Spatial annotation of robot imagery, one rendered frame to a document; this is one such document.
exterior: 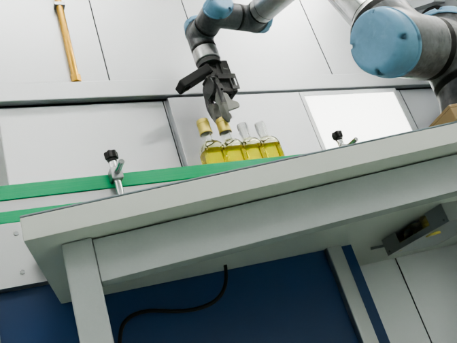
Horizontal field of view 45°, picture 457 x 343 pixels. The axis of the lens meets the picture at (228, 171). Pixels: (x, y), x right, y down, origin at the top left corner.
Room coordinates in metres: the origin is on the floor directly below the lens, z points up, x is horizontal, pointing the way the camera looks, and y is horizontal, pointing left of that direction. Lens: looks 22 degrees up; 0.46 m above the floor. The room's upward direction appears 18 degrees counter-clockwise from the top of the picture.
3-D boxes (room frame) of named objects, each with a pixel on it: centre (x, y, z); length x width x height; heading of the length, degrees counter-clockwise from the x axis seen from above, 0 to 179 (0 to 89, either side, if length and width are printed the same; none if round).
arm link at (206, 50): (1.37, -0.04, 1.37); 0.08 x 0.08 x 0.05
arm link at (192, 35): (1.36, -0.05, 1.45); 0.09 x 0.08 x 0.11; 35
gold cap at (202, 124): (1.33, 0.03, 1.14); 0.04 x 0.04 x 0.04
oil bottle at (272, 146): (1.41, -0.12, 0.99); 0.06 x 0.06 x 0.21; 29
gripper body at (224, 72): (1.37, -0.05, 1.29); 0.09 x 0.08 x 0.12; 120
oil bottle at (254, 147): (1.38, -0.08, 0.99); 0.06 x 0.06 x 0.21; 29
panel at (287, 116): (1.65, -0.28, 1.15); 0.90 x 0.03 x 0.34; 119
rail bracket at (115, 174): (1.02, 0.21, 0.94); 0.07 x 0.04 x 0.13; 29
